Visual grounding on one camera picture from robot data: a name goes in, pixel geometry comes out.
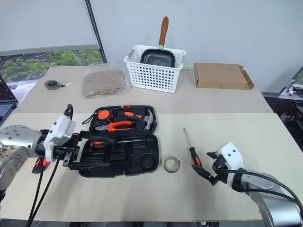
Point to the grey tape roll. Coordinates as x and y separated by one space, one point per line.
172 168

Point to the black plastic tool case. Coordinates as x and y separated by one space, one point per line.
132 163

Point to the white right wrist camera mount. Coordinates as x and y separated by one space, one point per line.
230 153

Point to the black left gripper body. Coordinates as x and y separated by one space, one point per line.
72 153

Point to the dark desk with clutter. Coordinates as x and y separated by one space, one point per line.
293 99

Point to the black window frame post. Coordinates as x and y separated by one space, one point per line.
95 30

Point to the brown cardboard box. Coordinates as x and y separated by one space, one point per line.
220 76

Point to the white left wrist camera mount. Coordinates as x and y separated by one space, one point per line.
62 128

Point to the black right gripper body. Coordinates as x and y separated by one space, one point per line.
220 170

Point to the black round reel with tag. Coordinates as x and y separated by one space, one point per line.
50 84

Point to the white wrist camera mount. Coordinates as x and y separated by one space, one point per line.
230 153
62 128

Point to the dark laptop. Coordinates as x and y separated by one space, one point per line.
6 99

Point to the clear bag of brown paper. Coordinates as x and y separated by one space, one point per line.
101 81

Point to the orange black tape measure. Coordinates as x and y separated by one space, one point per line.
104 114

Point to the green object behind basket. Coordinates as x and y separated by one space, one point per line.
187 67

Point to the white perforated plastic basket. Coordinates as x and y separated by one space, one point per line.
151 78

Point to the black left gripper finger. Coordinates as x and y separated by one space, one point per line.
90 164
88 134

